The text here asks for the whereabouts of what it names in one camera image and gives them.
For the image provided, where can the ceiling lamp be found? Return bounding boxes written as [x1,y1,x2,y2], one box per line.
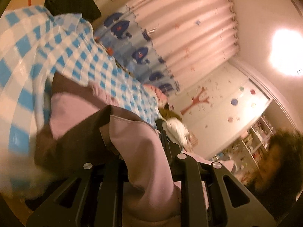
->
[269,28,303,77]

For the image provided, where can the person's head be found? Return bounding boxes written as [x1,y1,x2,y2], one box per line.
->
[245,130,302,222]

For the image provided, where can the black garment on bed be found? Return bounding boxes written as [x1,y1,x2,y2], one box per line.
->
[44,0,102,22]

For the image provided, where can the red tree wall sticker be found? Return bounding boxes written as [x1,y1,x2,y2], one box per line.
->
[180,87,210,115]

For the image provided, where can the whale pattern curtain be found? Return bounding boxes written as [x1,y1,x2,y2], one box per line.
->
[94,0,239,96]

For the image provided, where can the shelf with items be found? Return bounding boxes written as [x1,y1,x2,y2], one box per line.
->
[212,115,275,184]

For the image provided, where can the pile of clothes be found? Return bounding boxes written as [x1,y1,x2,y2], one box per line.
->
[143,84,197,152]

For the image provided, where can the blue white checkered plastic sheet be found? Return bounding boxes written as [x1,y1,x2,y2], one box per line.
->
[1,6,159,198]

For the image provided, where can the pink and brown jacket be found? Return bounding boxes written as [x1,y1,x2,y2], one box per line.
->
[34,72,235,227]

